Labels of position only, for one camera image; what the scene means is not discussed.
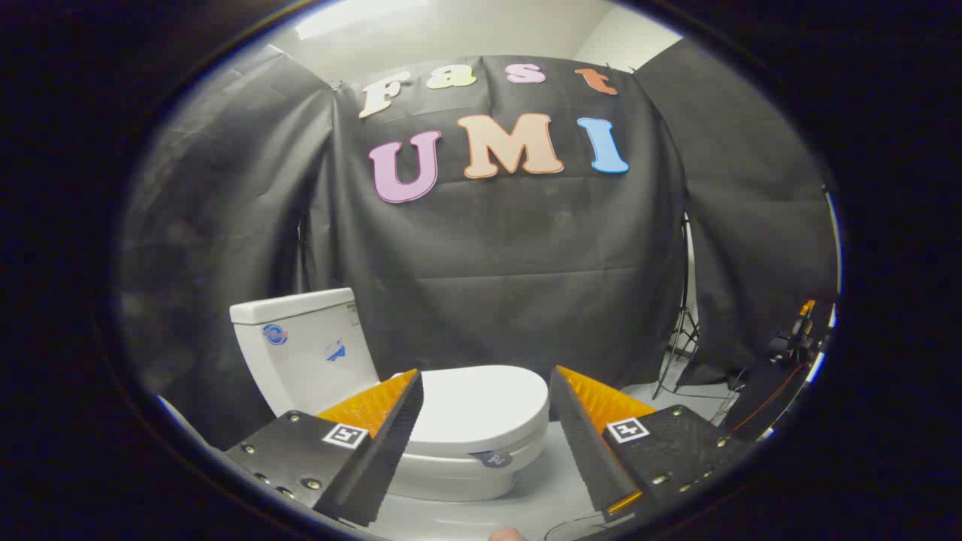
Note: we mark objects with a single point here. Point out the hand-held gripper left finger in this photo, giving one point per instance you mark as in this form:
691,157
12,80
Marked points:
391,443

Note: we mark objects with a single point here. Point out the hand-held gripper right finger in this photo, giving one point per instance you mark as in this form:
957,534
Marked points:
582,443

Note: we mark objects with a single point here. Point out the white toilet lid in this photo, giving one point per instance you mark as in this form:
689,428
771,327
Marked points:
481,406

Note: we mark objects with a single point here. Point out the white toilet bowl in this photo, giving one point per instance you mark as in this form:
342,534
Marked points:
443,488

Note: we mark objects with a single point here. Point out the white tank cover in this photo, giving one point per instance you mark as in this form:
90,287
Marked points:
289,306

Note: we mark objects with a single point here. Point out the black tripod light stand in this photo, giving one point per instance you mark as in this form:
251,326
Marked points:
685,300

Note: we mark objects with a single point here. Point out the black backdrop cloth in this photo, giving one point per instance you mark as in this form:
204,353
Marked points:
496,248

